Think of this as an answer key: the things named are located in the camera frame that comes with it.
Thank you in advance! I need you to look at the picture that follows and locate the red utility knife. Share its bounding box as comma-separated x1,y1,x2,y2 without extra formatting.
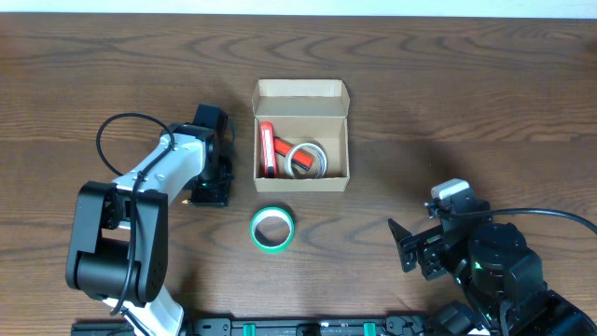
260,121,278,178

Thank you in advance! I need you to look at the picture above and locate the small red black cutter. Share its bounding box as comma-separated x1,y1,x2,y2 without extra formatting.
273,137,313,171

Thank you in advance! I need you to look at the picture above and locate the white clear tape roll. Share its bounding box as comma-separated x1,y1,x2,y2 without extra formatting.
285,142,327,179

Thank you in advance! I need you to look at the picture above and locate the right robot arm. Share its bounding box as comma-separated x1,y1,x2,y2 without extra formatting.
388,219,596,336

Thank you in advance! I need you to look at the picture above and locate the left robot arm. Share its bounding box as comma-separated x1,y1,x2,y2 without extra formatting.
65,120,233,335

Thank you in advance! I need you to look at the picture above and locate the green tape roll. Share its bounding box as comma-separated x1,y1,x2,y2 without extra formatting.
249,206,295,254

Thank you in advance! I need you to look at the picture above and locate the open cardboard box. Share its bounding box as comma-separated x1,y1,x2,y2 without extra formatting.
252,79,350,192

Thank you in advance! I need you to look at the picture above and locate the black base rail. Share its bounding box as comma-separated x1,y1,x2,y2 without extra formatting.
70,315,439,336

